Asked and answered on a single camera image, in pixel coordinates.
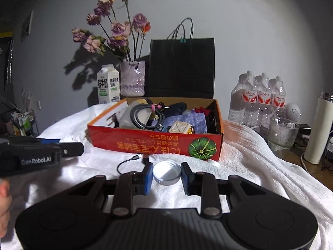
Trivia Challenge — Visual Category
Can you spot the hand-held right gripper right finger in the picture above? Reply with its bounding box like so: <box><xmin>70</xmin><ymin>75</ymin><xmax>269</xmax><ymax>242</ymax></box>
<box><xmin>181</xmin><ymin>162</ymin><xmax>264</xmax><ymax>220</ymax></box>

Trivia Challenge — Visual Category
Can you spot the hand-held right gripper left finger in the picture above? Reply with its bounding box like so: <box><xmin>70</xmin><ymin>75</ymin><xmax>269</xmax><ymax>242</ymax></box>
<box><xmin>66</xmin><ymin>162</ymin><xmax>154</xmax><ymax>220</ymax></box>

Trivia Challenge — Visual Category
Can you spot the white ribbed bottle cap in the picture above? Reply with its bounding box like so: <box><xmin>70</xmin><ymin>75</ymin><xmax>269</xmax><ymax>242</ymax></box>
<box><xmin>152</xmin><ymin>161</ymin><xmax>181</xmax><ymax>186</ymax></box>

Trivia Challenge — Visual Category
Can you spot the black USB cable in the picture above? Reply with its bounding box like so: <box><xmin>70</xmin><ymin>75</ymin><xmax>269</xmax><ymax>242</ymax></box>
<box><xmin>117</xmin><ymin>154</ymin><xmax>151</xmax><ymax>176</ymax></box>

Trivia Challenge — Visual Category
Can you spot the orange cardboard box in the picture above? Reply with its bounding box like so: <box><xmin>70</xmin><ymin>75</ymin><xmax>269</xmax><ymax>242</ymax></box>
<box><xmin>87</xmin><ymin>97</ymin><xmax>224</xmax><ymax>162</ymax></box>

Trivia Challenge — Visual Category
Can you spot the beige square gadget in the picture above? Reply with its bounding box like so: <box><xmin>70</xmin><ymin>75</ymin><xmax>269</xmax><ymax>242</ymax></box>
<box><xmin>169</xmin><ymin>121</ymin><xmax>195</xmax><ymax>135</ymax></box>

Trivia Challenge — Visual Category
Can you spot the purple fabric pouch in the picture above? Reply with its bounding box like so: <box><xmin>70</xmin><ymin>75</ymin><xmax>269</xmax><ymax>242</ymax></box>
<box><xmin>163</xmin><ymin>113</ymin><xmax>207</xmax><ymax>134</ymax></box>

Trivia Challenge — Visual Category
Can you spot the black cable with pink tie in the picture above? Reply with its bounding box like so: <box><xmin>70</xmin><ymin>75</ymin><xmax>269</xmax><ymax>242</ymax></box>
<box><xmin>129</xmin><ymin>103</ymin><xmax>171</xmax><ymax>130</ymax></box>

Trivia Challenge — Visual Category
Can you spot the white tissue pack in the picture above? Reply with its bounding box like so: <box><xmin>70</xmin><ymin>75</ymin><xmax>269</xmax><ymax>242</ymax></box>
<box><xmin>120</xmin><ymin>105</ymin><xmax>153</xmax><ymax>129</ymax></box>

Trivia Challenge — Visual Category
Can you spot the dark zip case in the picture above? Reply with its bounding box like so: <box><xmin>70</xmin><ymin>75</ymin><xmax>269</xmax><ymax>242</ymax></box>
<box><xmin>166</xmin><ymin>103</ymin><xmax>188</xmax><ymax>116</ymax></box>

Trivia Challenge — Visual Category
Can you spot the person's left hand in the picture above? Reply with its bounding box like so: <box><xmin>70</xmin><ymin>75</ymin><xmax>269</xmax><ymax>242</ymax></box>
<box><xmin>0</xmin><ymin>180</ymin><xmax>12</xmax><ymax>231</ymax></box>

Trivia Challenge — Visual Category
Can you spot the white terry towel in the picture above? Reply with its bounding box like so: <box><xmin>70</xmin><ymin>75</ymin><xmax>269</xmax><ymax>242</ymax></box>
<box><xmin>0</xmin><ymin>101</ymin><xmax>333</xmax><ymax>250</ymax></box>

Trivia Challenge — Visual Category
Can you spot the white milk carton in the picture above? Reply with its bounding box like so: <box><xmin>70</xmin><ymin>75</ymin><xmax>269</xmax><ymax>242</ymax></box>
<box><xmin>97</xmin><ymin>64</ymin><xmax>121</xmax><ymax>105</ymax></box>

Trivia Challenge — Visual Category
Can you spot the purple glass vase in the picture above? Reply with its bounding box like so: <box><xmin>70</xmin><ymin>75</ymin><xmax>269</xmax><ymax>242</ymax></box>
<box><xmin>120</xmin><ymin>60</ymin><xmax>145</xmax><ymax>97</ymax></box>

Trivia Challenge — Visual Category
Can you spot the dark shelf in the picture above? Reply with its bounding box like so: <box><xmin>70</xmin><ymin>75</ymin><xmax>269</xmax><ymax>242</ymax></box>
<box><xmin>0</xmin><ymin>21</ymin><xmax>14</xmax><ymax>91</ymax></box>

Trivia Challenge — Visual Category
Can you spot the pack of water bottles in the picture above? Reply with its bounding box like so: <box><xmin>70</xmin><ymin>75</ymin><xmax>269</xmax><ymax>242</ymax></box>
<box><xmin>228</xmin><ymin>70</ymin><xmax>287</xmax><ymax>128</ymax></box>

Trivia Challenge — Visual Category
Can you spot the clear glass cup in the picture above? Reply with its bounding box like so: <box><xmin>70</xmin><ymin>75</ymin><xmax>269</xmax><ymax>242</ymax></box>
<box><xmin>268</xmin><ymin>116</ymin><xmax>300</xmax><ymax>153</ymax></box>

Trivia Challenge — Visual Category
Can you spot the black paper bag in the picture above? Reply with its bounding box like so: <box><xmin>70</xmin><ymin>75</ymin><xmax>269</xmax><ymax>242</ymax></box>
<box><xmin>148</xmin><ymin>18</ymin><xmax>215</xmax><ymax>100</ymax></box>

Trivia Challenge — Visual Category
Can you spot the white round speaker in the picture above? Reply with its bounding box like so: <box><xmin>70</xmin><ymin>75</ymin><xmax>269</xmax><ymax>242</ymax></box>
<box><xmin>282</xmin><ymin>103</ymin><xmax>302</xmax><ymax>121</ymax></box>

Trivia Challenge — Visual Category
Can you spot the black power adapter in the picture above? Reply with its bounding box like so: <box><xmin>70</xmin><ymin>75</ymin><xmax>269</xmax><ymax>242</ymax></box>
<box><xmin>297</xmin><ymin>124</ymin><xmax>312</xmax><ymax>136</ymax></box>

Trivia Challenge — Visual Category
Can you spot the dried flower bouquet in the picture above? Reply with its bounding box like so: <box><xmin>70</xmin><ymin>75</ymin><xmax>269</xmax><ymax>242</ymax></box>
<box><xmin>72</xmin><ymin>0</ymin><xmax>151</xmax><ymax>63</ymax></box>

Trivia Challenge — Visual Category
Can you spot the white thermos bottle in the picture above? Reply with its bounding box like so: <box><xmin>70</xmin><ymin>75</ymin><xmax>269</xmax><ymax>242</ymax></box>
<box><xmin>304</xmin><ymin>91</ymin><xmax>333</xmax><ymax>165</ymax></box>

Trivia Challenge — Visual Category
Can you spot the wire rack with bottles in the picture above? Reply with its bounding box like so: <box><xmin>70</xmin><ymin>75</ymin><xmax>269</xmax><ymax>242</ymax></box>
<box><xmin>0</xmin><ymin>96</ymin><xmax>39</xmax><ymax>138</ymax></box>

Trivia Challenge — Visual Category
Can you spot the wall poster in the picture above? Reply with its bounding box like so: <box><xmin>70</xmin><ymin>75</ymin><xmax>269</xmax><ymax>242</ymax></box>
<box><xmin>21</xmin><ymin>10</ymin><xmax>34</xmax><ymax>43</ymax></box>

